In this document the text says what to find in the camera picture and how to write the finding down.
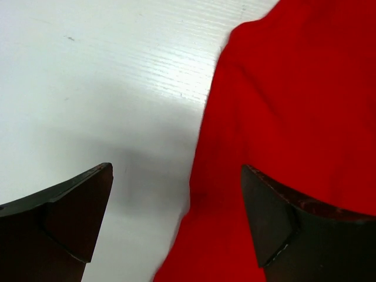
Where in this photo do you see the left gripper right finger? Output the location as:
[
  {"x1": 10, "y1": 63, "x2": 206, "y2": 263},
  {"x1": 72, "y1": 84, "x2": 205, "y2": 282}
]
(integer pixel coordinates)
[{"x1": 241, "y1": 165, "x2": 375, "y2": 281}]

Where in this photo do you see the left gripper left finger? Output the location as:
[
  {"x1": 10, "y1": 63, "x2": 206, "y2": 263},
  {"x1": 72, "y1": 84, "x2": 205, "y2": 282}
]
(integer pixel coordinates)
[{"x1": 1, "y1": 163, "x2": 113, "y2": 282}]

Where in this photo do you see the red t shirt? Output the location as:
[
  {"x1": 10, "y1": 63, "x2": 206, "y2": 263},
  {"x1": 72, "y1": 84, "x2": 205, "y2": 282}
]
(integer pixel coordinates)
[{"x1": 154, "y1": 1, "x2": 375, "y2": 281}]

